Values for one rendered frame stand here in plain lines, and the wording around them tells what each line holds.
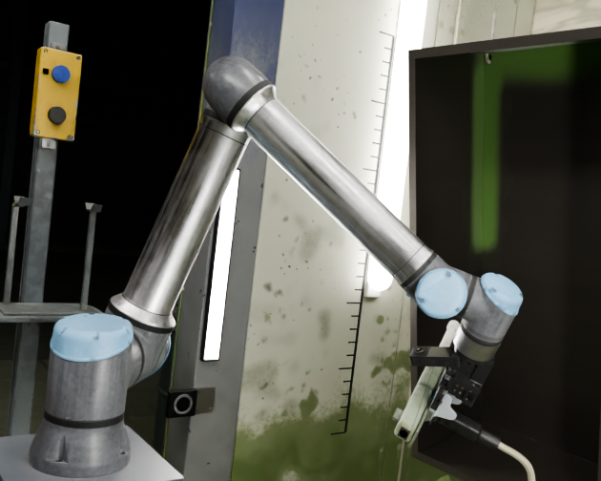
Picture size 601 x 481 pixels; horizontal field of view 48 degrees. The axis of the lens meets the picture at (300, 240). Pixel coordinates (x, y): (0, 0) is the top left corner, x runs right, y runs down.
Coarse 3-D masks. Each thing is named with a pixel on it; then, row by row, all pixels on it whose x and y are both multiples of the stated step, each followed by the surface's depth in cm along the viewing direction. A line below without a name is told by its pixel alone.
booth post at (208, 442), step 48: (240, 0) 214; (240, 48) 215; (240, 192) 221; (240, 240) 223; (192, 288) 224; (240, 288) 225; (192, 336) 222; (240, 336) 227; (192, 384) 220; (240, 384) 229; (192, 432) 221; (192, 480) 223
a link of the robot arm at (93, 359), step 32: (64, 320) 131; (96, 320) 133; (64, 352) 125; (96, 352) 125; (128, 352) 131; (64, 384) 125; (96, 384) 125; (128, 384) 134; (64, 416) 125; (96, 416) 126
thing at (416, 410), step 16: (448, 336) 176; (432, 368) 161; (432, 384) 156; (416, 400) 150; (432, 400) 152; (400, 416) 147; (416, 416) 145; (464, 416) 151; (416, 432) 142; (464, 432) 149; (480, 432) 148; (496, 448) 148
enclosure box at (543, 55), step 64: (448, 64) 196; (512, 64) 200; (576, 64) 185; (448, 128) 200; (512, 128) 203; (576, 128) 188; (448, 192) 203; (512, 192) 206; (576, 192) 190; (448, 256) 207; (512, 256) 209; (576, 256) 193; (448, 320) 211; (576, 320) 196; (512, 384) 216; (576, 384) 199; (448, 448) 211; (512, 448) 209; (576, 448) 202
